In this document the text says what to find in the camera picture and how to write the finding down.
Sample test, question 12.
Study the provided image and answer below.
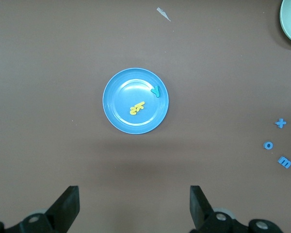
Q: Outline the small grey tape scrap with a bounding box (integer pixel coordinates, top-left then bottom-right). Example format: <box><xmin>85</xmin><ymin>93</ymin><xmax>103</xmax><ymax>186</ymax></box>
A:
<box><xmin>156</xmin><ymin>7</ymin><xmax>172</xmax><ymax>22</ymax></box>

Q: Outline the blue round plate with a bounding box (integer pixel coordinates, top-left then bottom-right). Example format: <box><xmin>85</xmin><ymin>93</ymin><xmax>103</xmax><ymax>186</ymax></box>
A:
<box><xmin>102</xmin><ymin>67</ymin><xmax>170</xmax><ymax>134</ymax></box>

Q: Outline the brown table cover sheet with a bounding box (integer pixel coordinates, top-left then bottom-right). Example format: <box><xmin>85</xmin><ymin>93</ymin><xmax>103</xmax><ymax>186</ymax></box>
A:
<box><xmin>0</xmin><ymin>0</ymin><xmax>291</xmax><ymax>233</ymax></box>

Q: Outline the blue foam letter m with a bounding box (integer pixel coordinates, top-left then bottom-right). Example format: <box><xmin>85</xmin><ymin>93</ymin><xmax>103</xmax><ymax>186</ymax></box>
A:
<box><xmin>277</xmin><ymin>156</ymin><xmax>291</xmax><ymax>169</ymax></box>

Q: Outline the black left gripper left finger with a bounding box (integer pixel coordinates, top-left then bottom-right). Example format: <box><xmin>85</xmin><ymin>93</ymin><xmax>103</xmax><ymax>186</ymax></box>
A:
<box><xmin>0</xmin><ymin>185</ymin><xmax>80</xmax><ymax>233</ymax></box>

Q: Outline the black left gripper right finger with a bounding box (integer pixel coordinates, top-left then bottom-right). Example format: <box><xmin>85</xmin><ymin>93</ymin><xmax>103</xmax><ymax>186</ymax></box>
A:
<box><xmin>189</xmin><ymin>185</ymin><xmax>282</xmax><ymax>233</ymax></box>

